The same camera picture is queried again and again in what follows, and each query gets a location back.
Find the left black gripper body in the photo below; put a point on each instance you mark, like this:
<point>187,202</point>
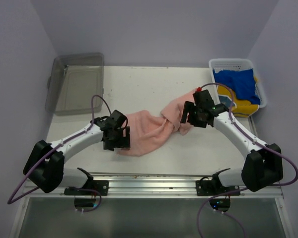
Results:
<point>117,140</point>

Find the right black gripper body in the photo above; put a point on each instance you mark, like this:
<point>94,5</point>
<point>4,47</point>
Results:
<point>195,118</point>

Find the pink towel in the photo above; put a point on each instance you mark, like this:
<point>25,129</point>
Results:
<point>148,133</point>

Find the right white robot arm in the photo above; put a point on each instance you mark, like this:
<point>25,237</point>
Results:
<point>262,162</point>

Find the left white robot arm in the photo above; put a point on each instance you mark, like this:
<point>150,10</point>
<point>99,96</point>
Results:
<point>46,164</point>

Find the yellow towel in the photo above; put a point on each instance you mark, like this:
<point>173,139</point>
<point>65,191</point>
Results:
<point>241,108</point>

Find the blue towel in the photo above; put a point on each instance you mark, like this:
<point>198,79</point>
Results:
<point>240,82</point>

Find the white plastic basket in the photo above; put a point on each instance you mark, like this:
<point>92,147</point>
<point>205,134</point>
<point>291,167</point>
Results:
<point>217,65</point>

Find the grey transparent plastic bin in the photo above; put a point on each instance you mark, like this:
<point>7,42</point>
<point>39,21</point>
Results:
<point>73,81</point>

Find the aluminium mounting rail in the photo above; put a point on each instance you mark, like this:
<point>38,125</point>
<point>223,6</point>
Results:
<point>168,186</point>

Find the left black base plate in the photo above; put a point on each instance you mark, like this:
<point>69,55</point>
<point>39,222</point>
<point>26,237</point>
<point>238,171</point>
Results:
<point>93,187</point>

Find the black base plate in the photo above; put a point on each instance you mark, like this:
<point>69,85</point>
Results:
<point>206,188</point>
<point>93,187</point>

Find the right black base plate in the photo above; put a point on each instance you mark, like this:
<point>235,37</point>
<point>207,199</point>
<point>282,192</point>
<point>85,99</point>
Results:
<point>206,188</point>

